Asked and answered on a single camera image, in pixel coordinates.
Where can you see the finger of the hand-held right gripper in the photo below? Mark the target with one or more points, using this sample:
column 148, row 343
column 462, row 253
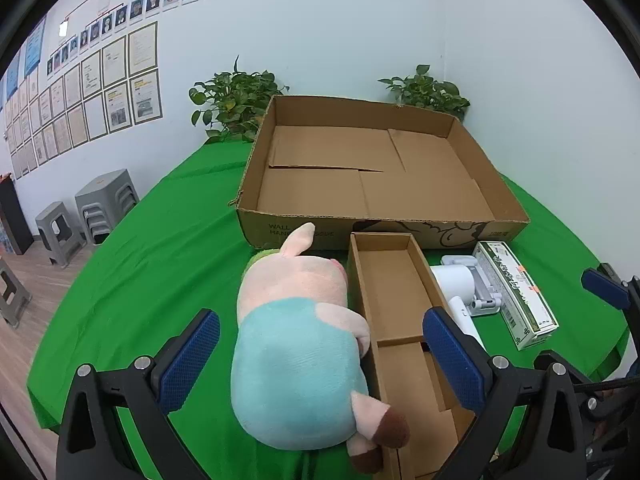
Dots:
column 605, row 287
column 600, row 407

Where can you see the black cabinet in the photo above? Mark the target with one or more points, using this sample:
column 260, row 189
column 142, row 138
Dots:
column 15, row 215

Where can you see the wall of framed certificates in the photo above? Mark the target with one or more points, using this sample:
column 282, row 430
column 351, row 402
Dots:
column 115, row 95

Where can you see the bushy green potted plant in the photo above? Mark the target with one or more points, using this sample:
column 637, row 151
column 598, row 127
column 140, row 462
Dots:
column 235, row 100

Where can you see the large cardboard box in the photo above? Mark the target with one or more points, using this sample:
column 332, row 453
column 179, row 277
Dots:
column 310, row 185

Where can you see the narrow cardboard box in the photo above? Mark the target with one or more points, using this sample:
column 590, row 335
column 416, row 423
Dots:
column 395, row 305

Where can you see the green tablecloth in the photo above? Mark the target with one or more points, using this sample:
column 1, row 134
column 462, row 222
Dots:
column 165, row 240

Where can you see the small green potted plant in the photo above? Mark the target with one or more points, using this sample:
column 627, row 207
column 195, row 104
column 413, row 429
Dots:
column 430, row 92

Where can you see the white hair dryer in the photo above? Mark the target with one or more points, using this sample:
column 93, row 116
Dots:
column 452, row 282

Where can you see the stack of grey plastic stools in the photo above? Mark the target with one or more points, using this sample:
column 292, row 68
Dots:
column 105, row 200

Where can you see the green and white medicine box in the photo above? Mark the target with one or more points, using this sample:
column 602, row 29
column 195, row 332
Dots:
column 520, row 300

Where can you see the blue wall poster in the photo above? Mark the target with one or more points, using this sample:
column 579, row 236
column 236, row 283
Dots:
column 34, row 45
column 13, row 76

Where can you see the grey plastic stool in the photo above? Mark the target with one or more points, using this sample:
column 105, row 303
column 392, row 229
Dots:
column 60, row 230
column 12, row 295

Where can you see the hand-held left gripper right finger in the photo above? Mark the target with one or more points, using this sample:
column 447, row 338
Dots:
column 452, row 360

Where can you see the pink pig plush toy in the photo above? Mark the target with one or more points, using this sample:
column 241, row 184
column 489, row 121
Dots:
column 290, row 360

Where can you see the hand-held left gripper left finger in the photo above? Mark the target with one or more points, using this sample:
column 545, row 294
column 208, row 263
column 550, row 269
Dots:
column 192, row 360

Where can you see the white folding phone stand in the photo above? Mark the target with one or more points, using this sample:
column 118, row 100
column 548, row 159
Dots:
column 482, row 292

